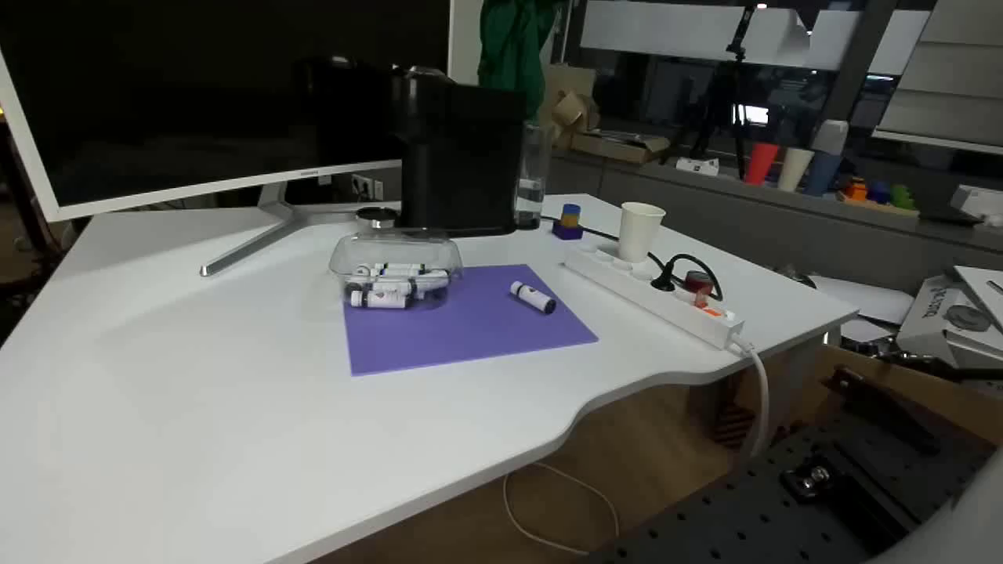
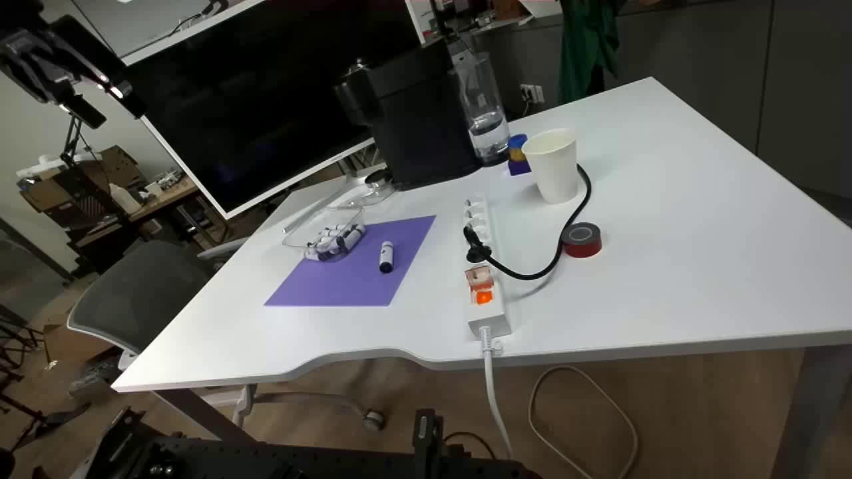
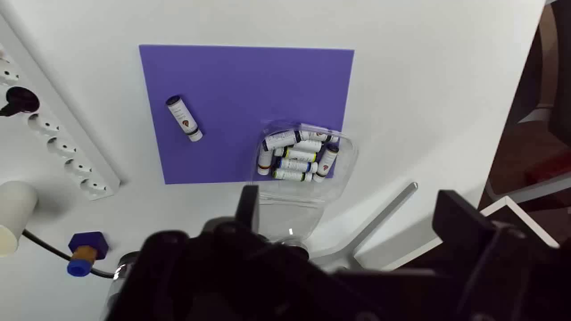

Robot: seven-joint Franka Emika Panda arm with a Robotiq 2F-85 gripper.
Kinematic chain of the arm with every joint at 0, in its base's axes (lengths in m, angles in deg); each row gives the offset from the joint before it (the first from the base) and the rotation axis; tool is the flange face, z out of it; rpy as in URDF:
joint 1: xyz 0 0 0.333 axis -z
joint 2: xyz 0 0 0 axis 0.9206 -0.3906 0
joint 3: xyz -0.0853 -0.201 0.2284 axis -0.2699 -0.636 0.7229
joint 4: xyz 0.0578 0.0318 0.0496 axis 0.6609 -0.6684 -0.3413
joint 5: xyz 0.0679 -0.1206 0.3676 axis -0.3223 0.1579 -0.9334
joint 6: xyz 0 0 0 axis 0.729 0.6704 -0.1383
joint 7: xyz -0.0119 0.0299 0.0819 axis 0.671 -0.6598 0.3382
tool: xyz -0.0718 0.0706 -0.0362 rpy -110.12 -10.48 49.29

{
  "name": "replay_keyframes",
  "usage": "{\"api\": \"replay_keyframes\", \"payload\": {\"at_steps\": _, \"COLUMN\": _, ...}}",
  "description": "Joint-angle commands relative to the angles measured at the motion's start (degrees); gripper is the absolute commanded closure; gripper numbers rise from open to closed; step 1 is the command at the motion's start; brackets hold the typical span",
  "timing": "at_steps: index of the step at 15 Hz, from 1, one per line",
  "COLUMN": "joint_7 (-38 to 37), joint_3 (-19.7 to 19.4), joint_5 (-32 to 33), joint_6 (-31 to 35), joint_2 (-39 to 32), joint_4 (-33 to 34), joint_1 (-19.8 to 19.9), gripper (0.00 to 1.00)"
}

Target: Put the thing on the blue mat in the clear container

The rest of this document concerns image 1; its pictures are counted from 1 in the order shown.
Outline green cloth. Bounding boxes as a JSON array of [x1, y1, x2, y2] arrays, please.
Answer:
[[475, 0, 568, 119]]

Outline purple blue mat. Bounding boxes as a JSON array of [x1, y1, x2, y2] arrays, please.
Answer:
[[341, 260, 600, 379]]

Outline small blue yellow object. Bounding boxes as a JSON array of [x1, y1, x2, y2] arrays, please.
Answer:
[[551, 201, 587, 243]]

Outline black camera tripod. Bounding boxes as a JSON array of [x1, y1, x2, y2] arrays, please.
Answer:
[[667, 0, 777, 181]]

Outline colourful toy pieces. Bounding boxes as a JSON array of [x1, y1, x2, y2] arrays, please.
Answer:
[[841, 176, 921, 213]]

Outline clear plastic bottle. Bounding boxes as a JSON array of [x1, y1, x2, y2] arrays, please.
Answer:
[[513, 116, 555, 228]]

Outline black cable with plug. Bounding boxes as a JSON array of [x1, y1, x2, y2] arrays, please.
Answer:
[[534, 211, 726, 307]]

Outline white paper cup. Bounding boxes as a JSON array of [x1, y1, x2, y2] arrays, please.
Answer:
[[617, 201, 667, 264]]

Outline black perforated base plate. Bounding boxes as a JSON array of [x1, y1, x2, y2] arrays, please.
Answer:
[[584, 413, 994, 564]]

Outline white printer with papers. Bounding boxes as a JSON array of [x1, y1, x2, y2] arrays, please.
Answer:
[[894, 264, 1003, 375]]

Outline white computer monitor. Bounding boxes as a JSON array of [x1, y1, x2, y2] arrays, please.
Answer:
[[0, 0, 463, 282]]

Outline white power strip cable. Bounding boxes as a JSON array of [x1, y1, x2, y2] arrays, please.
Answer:
[[497, 336, 777, 561]]

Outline white tube with dark cap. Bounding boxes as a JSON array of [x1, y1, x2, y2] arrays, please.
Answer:
[[507, 276, 559, 318]]

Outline white power strip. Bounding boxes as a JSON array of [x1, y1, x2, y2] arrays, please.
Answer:
[[559, 243, 748, 353]]

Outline red cup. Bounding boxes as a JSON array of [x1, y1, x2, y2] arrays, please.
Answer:
[[741, 140, 782, 191]]

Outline blue cup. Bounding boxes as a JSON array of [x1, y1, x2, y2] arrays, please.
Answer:
[[801, 151, 845, 201]]

